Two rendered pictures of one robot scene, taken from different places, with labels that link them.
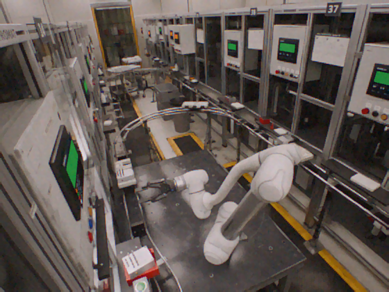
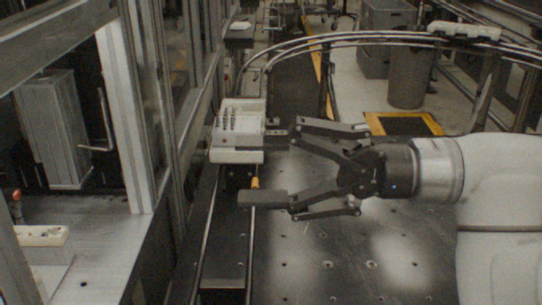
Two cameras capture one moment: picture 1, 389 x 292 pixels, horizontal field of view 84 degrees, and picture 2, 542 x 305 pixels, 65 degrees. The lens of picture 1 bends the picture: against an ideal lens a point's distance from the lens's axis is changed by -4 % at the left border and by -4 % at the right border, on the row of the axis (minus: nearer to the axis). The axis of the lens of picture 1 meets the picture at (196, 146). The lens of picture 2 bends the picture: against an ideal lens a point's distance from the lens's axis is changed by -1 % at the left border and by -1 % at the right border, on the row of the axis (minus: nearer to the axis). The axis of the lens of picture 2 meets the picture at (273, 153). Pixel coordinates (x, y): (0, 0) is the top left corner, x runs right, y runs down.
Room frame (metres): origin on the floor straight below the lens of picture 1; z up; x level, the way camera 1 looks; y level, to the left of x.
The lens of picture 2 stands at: (0.54, 0.15, 1.43)
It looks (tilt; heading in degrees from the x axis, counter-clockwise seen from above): 29 degrees down; 20
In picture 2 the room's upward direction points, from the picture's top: straight up
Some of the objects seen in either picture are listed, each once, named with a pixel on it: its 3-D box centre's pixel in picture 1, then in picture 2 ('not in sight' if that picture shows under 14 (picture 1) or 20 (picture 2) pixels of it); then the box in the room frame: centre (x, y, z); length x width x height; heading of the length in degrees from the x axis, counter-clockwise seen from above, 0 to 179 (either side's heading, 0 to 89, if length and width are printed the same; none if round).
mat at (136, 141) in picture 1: (126, 110); (292, 46); (5.48, 1.70, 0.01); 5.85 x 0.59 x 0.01; 20
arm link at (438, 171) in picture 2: (178, 183); (427, 171); (1.08, 0.12, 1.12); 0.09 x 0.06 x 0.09; 20
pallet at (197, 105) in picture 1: (195, 106); (462, 35); (3.14, -0.02, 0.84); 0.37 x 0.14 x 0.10; 78
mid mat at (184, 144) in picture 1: (188, 146); (413, 140); (3.43, 0.14, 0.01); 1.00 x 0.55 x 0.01; 20
